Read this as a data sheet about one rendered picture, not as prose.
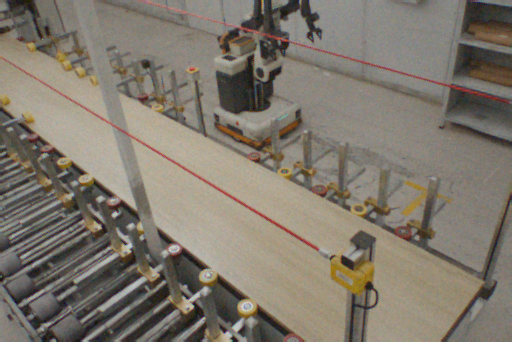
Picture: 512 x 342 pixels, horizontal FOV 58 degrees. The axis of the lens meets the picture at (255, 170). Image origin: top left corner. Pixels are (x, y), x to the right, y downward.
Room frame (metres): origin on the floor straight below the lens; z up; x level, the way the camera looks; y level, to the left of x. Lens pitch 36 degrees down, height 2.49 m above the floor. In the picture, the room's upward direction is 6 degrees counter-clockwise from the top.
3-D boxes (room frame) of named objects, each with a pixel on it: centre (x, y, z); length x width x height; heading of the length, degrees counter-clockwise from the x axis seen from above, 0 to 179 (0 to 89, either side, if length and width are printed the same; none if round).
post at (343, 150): (1.99, -0.47, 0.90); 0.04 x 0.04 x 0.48; 42
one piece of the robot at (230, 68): (4.14, -0.01, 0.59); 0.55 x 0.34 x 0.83; 131
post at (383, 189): (1.81, -0.64, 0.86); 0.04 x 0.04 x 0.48; 42
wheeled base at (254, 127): (4.07, -0.07, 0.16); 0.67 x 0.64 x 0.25; 41
